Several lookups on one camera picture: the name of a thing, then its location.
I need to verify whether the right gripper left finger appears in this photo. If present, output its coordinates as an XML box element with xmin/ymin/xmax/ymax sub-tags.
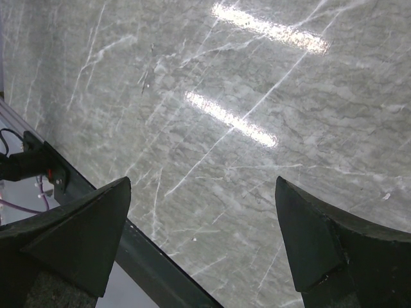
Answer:
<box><xmin>1</xmin><ymin>177</ymin><xmax>131</xmax><ymax>307</ymax></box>

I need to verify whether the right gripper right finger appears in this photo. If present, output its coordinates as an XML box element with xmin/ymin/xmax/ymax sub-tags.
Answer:
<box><xmin>275</xmin><ymin>177</ymin><xmax>410</xmax><ymax>307</ymax></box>

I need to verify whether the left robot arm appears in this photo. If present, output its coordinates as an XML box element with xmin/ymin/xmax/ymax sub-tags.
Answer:
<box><xmin>1</xmin><ymin>151</ymin><xmax>49</xmax><ymax>182</ymax></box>

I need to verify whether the black base beam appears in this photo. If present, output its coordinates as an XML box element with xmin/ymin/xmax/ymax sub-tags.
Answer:
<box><xmin>23</xmin><ymin>131</ymin><xmax>222</xmax><ymax>307</ymax></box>

